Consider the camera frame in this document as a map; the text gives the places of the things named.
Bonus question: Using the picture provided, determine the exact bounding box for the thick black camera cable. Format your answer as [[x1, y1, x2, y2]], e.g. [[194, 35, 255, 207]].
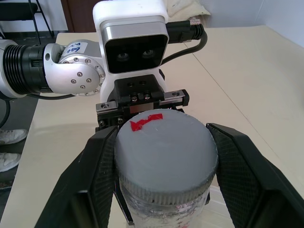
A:
[[161, 19, 209, 67]]

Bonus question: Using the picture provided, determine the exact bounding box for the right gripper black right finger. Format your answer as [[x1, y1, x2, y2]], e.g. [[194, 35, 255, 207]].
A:
[[205, 123, 304, 228]]

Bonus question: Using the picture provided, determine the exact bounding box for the clear jar with grey lid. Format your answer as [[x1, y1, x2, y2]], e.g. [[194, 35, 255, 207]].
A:
[[118, 182, 210, 228]]

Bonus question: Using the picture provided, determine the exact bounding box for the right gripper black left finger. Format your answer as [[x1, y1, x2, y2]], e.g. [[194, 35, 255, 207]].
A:
[[34, 125, 120, 228]]

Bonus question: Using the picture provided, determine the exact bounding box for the grey jar lid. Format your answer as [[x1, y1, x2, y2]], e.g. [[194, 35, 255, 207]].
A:
[[114, 109, 219, 206]]

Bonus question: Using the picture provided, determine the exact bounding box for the brown wooden door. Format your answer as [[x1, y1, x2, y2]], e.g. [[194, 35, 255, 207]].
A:
[[61, 0, 98, 33]]

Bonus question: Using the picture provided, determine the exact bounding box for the white sneaker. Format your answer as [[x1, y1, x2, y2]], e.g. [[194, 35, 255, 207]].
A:
[[0, 129, 29, 146], [0, 152, 22, 172]]

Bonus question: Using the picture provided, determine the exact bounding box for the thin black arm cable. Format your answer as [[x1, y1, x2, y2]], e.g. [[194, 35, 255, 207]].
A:
[[0, 93, 78, 130]]

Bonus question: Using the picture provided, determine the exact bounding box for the black metal chair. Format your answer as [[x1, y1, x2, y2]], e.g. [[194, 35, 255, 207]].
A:
[[0, 0, 55, 39]]

